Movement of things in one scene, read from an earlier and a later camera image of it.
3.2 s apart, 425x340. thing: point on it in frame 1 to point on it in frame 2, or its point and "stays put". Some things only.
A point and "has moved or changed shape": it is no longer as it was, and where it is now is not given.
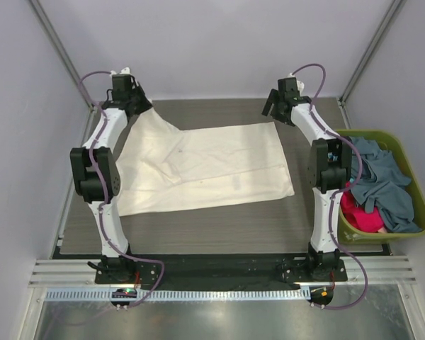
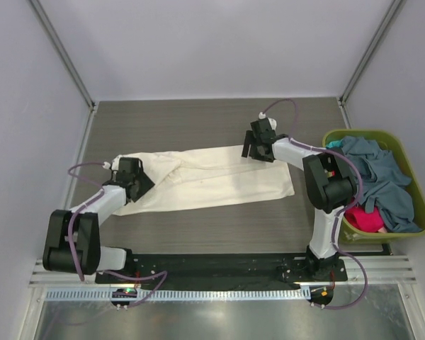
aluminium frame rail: [66, 273] stays put
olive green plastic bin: [394, 146] stays put
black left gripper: [146, 103] to [146, 184]
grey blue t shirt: [382, 188] stays put
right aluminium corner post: [390, 15] stays put
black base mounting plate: [259, 271] stays put
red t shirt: [356, 214] stays put
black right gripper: [271, 99] to [251, 140]
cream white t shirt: [162, 168] has moved or changed shape
